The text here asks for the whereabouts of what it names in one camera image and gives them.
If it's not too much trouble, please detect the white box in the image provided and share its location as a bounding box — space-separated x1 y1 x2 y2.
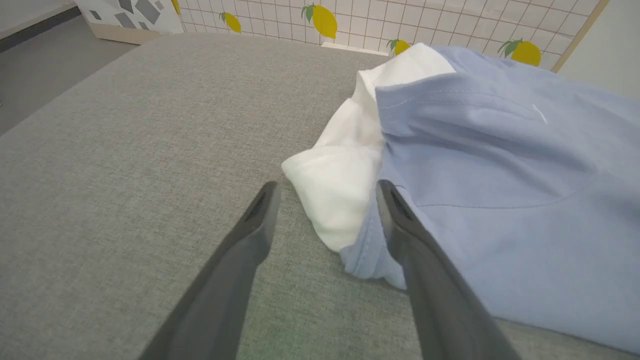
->
320 41 396 55

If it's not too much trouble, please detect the lemon print grid panel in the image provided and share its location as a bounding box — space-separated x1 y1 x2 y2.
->
170 0 611 73

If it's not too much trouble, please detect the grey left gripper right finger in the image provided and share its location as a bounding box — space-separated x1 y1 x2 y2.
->
376 179 522 360

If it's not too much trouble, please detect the white grey terrazzo pattern panel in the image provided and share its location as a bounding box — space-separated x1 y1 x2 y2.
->
74 0 185 46

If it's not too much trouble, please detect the light blue garment white lining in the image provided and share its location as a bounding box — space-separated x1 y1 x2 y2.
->
281 42 640 356

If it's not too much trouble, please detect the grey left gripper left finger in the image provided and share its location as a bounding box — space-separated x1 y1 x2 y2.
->
137 180 282 360

